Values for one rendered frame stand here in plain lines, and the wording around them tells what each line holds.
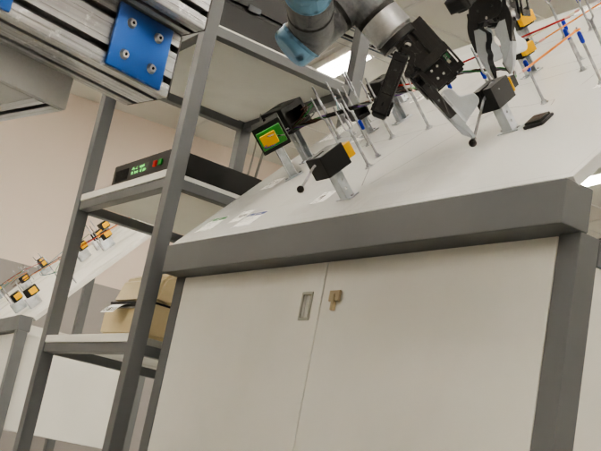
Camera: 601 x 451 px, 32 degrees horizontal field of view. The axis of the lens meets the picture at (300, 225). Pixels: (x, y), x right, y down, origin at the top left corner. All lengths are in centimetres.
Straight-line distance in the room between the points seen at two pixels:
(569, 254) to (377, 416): 43
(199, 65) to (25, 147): 673
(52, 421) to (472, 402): 326
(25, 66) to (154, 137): 825
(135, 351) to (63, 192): 689
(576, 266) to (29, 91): 76
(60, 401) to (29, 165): 481
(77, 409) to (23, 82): 338
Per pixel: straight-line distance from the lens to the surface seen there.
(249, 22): 280
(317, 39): 173
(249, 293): 214
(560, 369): 146
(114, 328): 263
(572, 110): 181
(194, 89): 258
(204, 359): 223
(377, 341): 176
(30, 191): 921
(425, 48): 178
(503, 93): 185
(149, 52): 139
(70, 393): 467
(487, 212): 158
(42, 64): 141
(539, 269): 153
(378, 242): 176
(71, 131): 940
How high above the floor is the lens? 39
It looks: 14 degrees up
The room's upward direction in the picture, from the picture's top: 11 degrees clockwise
